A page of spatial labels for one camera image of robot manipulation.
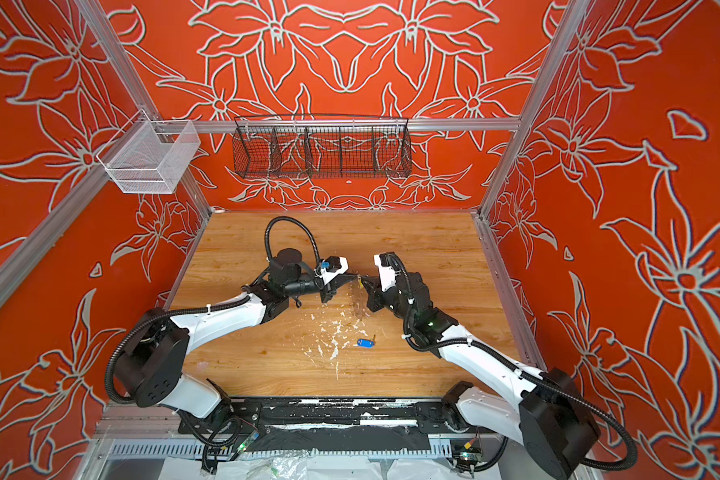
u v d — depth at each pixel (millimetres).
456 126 1641
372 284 703
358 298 896
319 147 1000
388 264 667
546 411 397
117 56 766
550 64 781
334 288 704
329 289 697
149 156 914
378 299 700
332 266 647
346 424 727
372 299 710
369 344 846
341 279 684
